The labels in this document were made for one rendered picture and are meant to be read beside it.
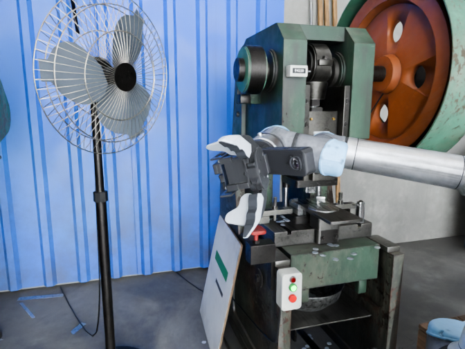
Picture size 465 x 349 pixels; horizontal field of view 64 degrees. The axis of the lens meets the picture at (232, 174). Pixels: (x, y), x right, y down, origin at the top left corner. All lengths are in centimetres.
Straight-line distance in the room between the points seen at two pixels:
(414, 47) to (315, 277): 99
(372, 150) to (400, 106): 87
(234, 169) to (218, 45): 208
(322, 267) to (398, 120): 71
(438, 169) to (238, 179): 46
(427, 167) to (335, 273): 76
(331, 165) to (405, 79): 102
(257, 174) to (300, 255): 87
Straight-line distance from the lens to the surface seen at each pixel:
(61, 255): 276
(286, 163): 63
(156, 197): 263
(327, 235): 155
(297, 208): 161
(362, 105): 159
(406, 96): 173
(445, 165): 91
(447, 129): 158
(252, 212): 58
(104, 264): 167
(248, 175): 62
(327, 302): 170
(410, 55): 174
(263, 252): 135
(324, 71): 156
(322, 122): 155
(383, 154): 89
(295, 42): 146
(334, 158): 76
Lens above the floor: 119
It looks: 10 degrees down
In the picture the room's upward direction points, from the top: straight up
